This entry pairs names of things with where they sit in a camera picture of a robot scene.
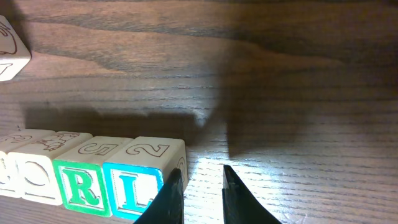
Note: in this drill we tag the yellow C block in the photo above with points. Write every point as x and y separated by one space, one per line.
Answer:
10 185

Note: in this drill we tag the yellow O block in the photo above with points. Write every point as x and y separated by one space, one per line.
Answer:
35 163

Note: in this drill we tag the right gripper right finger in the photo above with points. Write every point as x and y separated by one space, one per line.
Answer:
239 204

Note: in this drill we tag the green R block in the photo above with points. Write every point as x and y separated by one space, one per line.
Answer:
80 175

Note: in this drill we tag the red A block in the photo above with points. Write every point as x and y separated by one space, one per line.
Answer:
14 54

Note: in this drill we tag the blue L block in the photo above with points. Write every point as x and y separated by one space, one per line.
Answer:
137 172

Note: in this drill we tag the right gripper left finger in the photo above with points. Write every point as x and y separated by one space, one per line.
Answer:
168 205

